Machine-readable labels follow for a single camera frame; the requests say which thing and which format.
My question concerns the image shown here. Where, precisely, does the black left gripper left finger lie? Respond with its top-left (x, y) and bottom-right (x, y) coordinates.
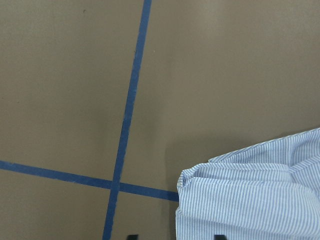
top-left (126, 234), bottom-right (138, 240)

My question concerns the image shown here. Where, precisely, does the light blue striped shirt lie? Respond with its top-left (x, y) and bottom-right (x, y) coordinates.
top-left (175, 128), bottom-right (320, 240)

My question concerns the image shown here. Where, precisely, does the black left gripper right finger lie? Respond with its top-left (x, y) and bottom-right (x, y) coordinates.
top-left (214, 234), bottom-right (227, 240)

